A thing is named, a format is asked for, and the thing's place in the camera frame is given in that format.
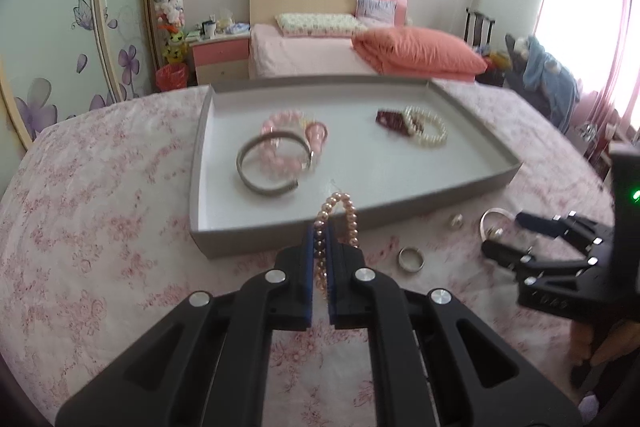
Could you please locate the dark red bracelet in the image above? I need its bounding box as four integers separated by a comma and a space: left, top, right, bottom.
375, 108, 416, 136

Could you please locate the large pink bead bracelet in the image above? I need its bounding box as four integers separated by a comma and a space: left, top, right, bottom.
261, 108, 329, 172

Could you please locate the red waste bin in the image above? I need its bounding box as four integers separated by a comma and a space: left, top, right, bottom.
155, 64, 189, 94

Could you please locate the blue plush garment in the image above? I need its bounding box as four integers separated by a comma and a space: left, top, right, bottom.
520, 36, 581, 132

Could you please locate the floral sliding door wardrobe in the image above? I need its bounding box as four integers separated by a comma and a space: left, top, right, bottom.
0, 0, 156, 152

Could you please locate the thin silver bangle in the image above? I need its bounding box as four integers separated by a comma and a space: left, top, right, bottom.
479, 207, 516, 243

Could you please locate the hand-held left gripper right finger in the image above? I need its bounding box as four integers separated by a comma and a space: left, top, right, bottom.
324, 223, 583, 427

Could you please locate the wide silver bangle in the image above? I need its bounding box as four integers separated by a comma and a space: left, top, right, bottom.
236, 132, 313, 196

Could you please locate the white pearl bracelet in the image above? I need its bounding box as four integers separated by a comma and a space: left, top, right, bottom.
402, 106, 448, 150

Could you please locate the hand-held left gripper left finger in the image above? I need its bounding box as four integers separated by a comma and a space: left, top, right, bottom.
55, 221, 316, 427

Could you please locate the pink curtain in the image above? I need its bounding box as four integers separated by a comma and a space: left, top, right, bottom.
535, 0, 640, 142

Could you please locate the dark wooden chair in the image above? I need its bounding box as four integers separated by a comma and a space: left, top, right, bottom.
465, 7, 496, 48

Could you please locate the shallow grey cardboard box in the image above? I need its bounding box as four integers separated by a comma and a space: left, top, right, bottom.
189, 76, 523, 260

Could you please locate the colourful toy pile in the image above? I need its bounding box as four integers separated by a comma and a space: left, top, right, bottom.
482, 49, 512, 71

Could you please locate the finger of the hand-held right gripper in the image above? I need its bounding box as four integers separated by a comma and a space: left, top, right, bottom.
515, 210, 614, 258
481, 239, 599, 288

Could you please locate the pink and white nightstand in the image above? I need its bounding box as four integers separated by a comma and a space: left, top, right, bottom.
190, 34, 251, 85

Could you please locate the patterned cream pillow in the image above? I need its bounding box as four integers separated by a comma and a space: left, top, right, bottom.
275, 12, 368, 38

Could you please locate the dark office chair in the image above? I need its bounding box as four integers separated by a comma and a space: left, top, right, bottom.
504, 33, 551, 94

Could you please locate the white wire rack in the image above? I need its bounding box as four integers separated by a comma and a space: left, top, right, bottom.
575, 122, 619, 158

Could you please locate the folded orange duvet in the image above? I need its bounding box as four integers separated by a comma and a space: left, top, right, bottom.
351, 26, 488, 82

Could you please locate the yellow plush toy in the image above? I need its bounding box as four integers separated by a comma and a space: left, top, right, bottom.
161, 27, 190, 64

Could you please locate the small lilac cushion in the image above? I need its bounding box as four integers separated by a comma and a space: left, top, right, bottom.
355, 0, 397, 20

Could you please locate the pink bed with headboard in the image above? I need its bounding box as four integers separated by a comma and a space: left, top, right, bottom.
248, 0, 493, 82

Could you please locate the pink pearl bracelet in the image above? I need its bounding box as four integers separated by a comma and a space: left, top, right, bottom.
312, 192, 362, 300

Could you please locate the person's right hand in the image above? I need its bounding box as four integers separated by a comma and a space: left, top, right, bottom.
570, 321, 599, 369

